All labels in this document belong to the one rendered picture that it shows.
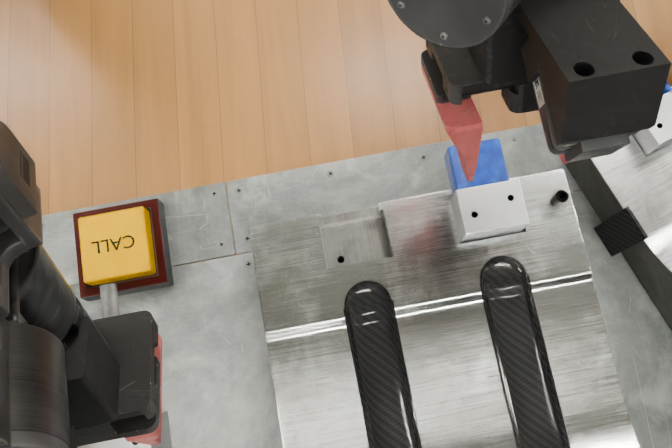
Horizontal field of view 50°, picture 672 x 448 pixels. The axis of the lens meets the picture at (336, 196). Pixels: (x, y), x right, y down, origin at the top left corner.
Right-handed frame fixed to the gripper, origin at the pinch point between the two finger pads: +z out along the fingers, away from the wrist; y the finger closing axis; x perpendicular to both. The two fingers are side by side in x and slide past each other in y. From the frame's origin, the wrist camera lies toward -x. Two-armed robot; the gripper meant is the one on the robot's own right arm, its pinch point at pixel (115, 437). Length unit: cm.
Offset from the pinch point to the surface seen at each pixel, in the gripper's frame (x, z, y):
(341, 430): 0.8, 7.4, 14.7
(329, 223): 15.6, 0.9, 16.7
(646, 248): 10.7, 5.8, 42.5
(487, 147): 17.0, -3.2, 30.2
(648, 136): 17.5, -0.4, 44.4
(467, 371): 2.9, 6.0, 25.0
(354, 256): 13.5, 3.2, 18.3
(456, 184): 14.7, -2.0, 27.1
